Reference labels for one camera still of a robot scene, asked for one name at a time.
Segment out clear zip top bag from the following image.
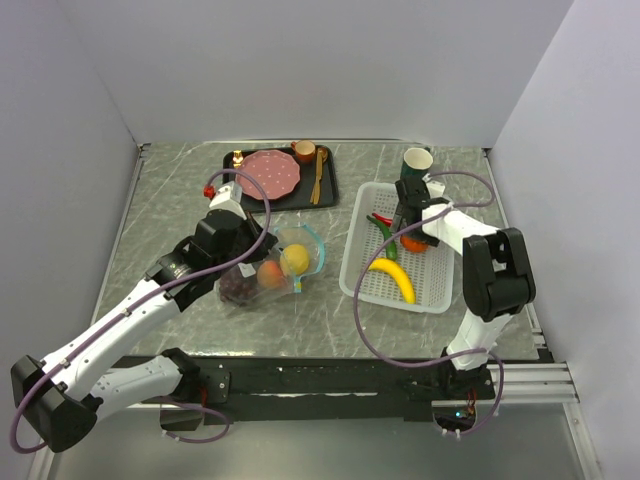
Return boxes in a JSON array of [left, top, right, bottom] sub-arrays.
[[216, 224, 326, 308]]

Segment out pink dotted plate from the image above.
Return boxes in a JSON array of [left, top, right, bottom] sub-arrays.
[[237, 150, 301, 200]]

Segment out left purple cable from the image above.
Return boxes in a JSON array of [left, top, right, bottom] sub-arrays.
[[9, 168, 273, 454]]

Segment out yellow lemon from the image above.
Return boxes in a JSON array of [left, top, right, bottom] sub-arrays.
[[280, 244, 310, 276]]

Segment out dark green cup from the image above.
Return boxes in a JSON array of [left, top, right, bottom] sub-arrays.
[[400, 147, 434, 179]]

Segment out green chili pepper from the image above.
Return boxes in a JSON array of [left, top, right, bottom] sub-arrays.
[[366, 215, 398, 261]]

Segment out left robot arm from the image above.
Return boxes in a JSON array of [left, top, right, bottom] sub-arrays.
[[10, 209, 277, 453]]

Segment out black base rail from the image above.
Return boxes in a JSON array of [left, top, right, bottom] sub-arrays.
[[138, 346, 497, 426]]

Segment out red grape bunch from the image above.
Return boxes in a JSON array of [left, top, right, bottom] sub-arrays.
[[219, 275, 258, 306]]

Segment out red chili pepper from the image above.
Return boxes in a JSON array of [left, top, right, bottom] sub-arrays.
[[372, 213, 392, 227]]

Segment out orange small cup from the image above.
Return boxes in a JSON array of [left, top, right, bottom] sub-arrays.
[[291, 140, 317, 165]]

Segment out peach with green leaf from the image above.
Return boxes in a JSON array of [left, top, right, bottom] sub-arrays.
[[257, 260, 287, 290]]

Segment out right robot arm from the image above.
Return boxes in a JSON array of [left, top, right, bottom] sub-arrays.
[[394, 175, 536, 398]]

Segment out purple cable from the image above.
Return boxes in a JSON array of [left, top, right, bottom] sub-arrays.
[[352, 170, 504, 437], [9, 168, 273, 454]]

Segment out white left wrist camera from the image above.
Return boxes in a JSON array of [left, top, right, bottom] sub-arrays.
[[203, 181, 243, 216]]

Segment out gold fork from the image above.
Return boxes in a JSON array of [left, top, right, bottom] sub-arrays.
[[232, 150, 244, 168]]

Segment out gold knife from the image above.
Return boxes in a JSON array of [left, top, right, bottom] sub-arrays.
[[310, 148, 324, 205]]

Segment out gold spoon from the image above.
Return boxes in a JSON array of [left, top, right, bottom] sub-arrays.
[[318, 147, 328, 164]]

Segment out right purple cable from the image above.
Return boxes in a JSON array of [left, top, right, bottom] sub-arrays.
[[352, 170, 504, 437]]

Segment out yellow banana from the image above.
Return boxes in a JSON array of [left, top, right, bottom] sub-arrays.
[[368, 258, 416, 304]]

